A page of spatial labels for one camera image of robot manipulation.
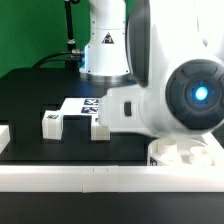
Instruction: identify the white marker sheet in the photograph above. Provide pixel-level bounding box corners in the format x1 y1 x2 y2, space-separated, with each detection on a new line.
60 98 100 116

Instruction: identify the black pole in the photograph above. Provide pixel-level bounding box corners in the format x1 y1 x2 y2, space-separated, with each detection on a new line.
64 0 80 51

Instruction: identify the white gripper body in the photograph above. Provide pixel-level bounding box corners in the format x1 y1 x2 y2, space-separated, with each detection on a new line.
98 86 147 133

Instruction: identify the white fence bar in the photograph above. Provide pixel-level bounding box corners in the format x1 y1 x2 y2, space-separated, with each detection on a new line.
0 125 10 154
0 165 224 193

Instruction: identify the white left fence bar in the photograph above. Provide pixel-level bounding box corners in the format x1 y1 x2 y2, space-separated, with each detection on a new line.
0 125 10 154

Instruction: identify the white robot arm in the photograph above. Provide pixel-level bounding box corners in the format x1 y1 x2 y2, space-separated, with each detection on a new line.
80 0 224 137

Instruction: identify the white front fence bar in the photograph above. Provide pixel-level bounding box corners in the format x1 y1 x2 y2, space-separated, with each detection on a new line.
0 165 224 193

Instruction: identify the white round stool seat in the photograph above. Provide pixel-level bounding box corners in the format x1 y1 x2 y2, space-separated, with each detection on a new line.
147 138 213 166

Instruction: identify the black cable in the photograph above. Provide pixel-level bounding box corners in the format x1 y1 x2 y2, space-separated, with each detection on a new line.
32 49 87 69

